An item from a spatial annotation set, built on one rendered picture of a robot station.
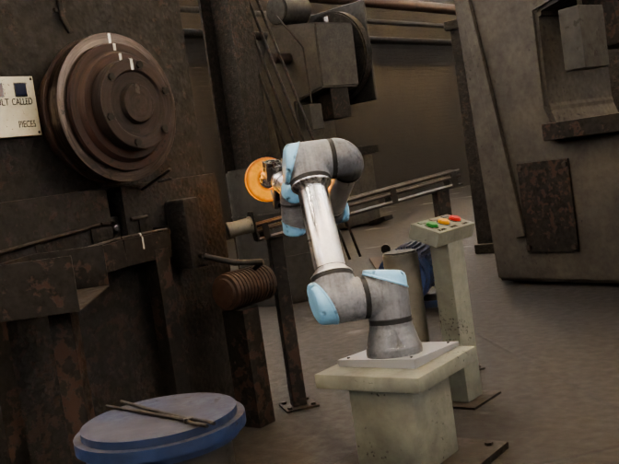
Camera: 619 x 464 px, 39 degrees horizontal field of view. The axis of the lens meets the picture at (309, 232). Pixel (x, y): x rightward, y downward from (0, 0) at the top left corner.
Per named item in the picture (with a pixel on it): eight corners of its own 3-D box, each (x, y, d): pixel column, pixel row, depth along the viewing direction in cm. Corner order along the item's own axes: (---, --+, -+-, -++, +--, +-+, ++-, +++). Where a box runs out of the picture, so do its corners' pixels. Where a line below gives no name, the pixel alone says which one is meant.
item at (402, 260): (395, 405, 300) (375, 255, 296) (414, 394, 309) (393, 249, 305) (426, 407, 292) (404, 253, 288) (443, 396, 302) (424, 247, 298)
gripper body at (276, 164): (282, 157, 302) (292, 165, 291) (283, 181, 305) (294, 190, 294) (260, 160, 300) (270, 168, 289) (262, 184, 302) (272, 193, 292)
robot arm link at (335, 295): (374, 310, 228) (331, 130, 248) (319, 319, 225) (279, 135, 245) (366, 325, 239) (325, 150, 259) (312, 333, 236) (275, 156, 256)
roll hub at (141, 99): (99, 154, 265) (84, 61, 263) (168, 146, 286) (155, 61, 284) (110, 151, 261) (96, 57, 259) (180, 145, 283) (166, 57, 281)
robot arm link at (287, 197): (285, 208, 278) (283, 182, 275) (275, 200, 288) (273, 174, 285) (309, 204, 280) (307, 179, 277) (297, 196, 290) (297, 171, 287)
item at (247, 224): (227, 238, 309) (224, 222, 309) (251, 232, 312) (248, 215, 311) (231, 239, 304) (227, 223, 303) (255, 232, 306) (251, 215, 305)
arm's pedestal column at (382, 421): (508, 447, 243) (497, 356, 241) (440, 504, 211) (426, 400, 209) (387, 437, 267) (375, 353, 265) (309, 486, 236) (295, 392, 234)
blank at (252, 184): (239, 164, 309) (241, 163, 306) (280, 153, 314) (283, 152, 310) (251, 206, 311) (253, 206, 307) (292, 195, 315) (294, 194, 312)
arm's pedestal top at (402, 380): (477, 360, 240) (475, 345, 240) (420, 394, 215) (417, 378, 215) (379, 357, 260) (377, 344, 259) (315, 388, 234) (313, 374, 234)
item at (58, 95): (58, 191, 264) (31, 35, 261) (172, 176, 301) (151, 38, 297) (71, 190, 260) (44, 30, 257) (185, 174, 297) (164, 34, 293)
